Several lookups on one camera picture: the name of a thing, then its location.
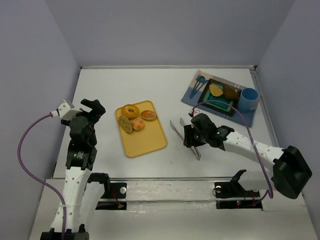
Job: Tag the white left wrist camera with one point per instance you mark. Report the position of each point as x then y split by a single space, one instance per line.
66 111

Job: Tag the metal tongs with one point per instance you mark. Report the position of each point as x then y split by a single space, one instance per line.
194 150

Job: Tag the metal base rail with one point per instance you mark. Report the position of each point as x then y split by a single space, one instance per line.
208 178

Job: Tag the yellow plastic tray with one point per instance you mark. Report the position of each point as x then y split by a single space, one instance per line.
151 138

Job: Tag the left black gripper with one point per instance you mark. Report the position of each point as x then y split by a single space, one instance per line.
92 108

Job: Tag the brown croissant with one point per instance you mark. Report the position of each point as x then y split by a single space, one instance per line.
230 93

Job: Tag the pink round bun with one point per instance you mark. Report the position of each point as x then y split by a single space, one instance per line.
138 124

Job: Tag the black square plate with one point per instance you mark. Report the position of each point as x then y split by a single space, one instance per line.
218 105

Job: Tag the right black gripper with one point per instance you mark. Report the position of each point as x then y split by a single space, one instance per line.
188 136

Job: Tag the orange bagel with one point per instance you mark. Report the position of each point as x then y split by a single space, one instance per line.
130 111

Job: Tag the brown speckled bread slice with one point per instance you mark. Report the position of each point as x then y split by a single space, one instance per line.
125 124

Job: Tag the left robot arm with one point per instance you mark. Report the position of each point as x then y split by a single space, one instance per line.
82 187

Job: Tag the blue cup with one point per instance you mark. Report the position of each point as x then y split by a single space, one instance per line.
248 100

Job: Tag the sugared cream bun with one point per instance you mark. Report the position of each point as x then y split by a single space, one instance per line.
148 115

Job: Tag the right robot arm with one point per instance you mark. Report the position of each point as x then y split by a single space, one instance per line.
282 169

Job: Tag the blue spoon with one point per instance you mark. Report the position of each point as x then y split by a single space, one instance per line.
204 81

